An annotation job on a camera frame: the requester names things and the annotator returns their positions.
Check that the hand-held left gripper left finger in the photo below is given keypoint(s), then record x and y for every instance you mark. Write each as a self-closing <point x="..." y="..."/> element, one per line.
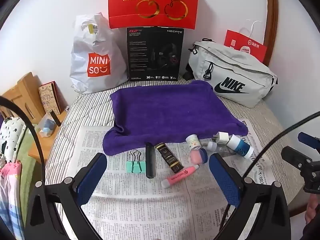
<point x="90" y="177"/>

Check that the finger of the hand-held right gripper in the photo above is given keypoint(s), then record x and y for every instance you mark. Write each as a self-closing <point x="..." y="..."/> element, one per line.
<point x="297" y="158"/>
<point x="310" y="141"/>

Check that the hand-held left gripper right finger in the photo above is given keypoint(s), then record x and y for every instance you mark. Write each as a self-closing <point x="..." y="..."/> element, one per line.
<point x="225" y="177"/>

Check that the clear plastic cup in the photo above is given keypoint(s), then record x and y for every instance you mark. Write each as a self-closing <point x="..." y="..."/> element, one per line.
<point x="223" y="151"/>

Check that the blue bottle white caps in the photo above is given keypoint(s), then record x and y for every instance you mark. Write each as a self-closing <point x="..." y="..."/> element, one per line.
<point x="240" y="147"/>

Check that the pink and blue eraser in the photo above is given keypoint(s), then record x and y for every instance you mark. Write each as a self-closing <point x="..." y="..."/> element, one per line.
<point x="196" y="156"/>

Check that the white charger plug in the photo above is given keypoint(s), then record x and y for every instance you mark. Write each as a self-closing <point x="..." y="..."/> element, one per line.
<point x="222" y="137"/>

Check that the green binder clip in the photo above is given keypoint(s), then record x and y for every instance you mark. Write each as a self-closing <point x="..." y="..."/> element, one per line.
<point x="135" y="167"/>

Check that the pink highlighter pen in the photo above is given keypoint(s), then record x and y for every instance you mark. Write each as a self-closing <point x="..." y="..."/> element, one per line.
<point x="178" y="176"/>

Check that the small white labelled jar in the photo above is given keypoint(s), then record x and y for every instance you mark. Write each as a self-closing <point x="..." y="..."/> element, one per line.
<point x="193" y="142"/>

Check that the black gold labelled tube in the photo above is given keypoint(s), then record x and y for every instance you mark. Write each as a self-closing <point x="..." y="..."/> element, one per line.
<point x="170" y="160"/>

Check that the black cosmetic tube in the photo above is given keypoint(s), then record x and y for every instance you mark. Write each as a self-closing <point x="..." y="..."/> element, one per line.
<point x="150" y="162"/>

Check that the person's right hand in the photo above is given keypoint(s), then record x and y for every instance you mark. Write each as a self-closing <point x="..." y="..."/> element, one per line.
<point x="313" y="208"/>

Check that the wooden nightstand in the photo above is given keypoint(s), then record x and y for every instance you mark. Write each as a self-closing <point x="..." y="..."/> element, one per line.
<point x="40" y="152"/>

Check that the newspaper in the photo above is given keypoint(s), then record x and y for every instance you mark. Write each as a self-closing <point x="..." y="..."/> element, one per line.
<point x="140" y="205"/>

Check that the green blanket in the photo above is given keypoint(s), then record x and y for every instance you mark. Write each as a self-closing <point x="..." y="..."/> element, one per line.
<point x="28" y="170"/>

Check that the clear plastic container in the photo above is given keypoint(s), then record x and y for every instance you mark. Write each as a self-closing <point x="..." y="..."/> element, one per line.
<point x="46" y="127"/>

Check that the pink striped cloth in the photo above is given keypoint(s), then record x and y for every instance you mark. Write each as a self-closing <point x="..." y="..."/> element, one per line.
<point x="10" y="200"/>

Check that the purple towel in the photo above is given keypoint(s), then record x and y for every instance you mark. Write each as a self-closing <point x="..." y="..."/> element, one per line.
<point x="170" y="110"/>

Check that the white floral pillow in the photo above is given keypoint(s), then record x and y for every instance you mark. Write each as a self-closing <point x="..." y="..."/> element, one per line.
<point x="11" y="137"/>

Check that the brown patterned notebook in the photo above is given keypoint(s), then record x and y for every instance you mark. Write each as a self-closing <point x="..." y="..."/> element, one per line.
<point x="48" y="97"/>

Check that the white plastic shopping bag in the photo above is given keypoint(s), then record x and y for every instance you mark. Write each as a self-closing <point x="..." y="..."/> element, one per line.
<point x="82" y="80"/>

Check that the grey waist bag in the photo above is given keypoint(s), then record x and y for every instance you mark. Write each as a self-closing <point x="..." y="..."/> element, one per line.
<point x="237" y="65"/>

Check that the black headphone box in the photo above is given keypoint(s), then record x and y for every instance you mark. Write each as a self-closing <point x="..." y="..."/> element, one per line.
<point x="150" y="55"/>

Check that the red gift bag gold cherries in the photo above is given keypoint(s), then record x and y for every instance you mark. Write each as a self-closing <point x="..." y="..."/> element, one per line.
<point x="155" y="5"/>

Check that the curved wooden frame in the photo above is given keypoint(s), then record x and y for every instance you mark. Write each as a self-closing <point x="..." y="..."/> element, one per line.
<point x="272" y="17"/>

